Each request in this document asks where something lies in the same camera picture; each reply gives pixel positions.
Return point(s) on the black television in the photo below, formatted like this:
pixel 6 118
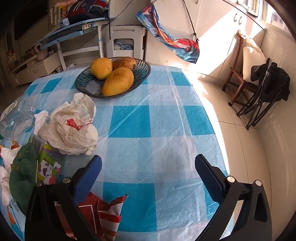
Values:
pixel 30 20

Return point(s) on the white cupboard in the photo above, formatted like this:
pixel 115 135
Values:
pixel 212 23

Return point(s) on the black jacket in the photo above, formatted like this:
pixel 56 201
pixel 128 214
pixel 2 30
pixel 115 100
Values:
pixel 277 81

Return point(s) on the row of books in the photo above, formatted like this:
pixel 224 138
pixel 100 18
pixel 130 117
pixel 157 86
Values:
pixel 59 14

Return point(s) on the yellow mango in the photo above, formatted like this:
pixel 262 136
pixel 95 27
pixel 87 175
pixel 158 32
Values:
pixel 118 81
pixel 101 68

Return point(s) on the brown spotted mango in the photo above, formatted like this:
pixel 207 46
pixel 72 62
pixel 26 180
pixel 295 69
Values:
pixel 124 62

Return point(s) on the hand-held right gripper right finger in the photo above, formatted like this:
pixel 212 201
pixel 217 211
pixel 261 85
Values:
pixel 209 176

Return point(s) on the white printed carton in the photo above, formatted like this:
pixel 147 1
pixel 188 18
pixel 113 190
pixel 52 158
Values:
pixel 11 210

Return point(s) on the green fuzzy cloth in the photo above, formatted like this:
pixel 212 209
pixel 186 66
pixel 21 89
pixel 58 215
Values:
pixel 22 176

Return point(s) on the light blue study desk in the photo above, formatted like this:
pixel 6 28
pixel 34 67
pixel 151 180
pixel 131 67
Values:
pixel 69 27

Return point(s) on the pink kettlebell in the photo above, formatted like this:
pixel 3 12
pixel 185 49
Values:
pixel 41 55

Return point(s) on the light blue small box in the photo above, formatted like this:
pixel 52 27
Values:
pixel 66 22

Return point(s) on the white floor appliance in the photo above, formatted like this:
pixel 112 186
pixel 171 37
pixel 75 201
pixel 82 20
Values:
pixel 122 32

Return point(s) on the green snack wrapper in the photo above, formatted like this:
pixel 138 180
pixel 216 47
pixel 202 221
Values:
pixel 49 162

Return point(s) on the red white snack wrapper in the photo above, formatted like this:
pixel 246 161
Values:
pixel 108 215

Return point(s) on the wooden chair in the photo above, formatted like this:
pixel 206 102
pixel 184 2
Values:
pixel 233 76

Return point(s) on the orange mango peel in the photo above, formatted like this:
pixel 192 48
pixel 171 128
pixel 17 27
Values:
pixel 14 144

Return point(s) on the cream cushion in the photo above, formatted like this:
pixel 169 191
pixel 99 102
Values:
pixel 251 58

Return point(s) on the colourful printed bag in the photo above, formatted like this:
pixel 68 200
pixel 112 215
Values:
pixel 161 30

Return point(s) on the cream tv cabinet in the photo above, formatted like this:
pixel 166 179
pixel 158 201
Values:
pixel 34 69

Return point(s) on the white plastic bag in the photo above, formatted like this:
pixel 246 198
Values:
pixel 67 136

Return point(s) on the white crumpled tissue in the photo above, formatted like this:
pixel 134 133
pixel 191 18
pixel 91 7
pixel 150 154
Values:
pixel 5 162
pixel 40 119

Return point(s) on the clear plastic bottle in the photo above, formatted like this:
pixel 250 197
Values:
pixel 18 115

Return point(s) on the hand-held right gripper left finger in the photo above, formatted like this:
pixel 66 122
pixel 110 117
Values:
pixel 87 178

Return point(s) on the navy red backpack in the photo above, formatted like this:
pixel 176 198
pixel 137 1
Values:
pixel 85 11

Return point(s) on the blue white checkered tablecloth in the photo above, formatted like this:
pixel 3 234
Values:
pixel 161 139

